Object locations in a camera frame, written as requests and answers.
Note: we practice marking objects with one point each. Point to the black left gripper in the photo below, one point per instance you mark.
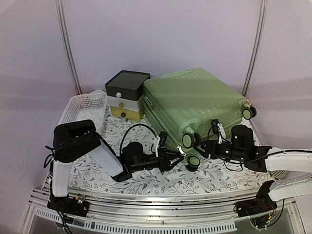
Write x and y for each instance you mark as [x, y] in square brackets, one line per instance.
[165, 158]

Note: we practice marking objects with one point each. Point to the drawer cabinet with dark top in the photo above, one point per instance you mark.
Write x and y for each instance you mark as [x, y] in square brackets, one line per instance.
[125, 94]

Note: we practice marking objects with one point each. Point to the green hard-shell suitcase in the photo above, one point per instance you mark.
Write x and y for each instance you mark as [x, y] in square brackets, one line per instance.
[183, 104]

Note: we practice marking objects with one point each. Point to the white plastic mesh basket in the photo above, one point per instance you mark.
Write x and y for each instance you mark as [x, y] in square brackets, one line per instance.
[86, 106]

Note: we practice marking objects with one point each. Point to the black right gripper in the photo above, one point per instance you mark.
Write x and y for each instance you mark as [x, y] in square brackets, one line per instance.
[208, 149]

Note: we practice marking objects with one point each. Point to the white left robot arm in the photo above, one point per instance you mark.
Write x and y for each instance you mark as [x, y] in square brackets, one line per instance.
[74, 140]

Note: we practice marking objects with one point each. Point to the aluminium front rail frame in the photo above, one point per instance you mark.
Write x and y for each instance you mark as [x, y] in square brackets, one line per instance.
[113, 213]

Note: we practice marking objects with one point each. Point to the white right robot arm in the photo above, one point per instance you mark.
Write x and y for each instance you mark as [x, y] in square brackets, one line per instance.
[272, 191]

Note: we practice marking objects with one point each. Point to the floral white tablecloth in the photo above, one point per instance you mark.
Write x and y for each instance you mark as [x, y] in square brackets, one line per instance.
[212, 176]

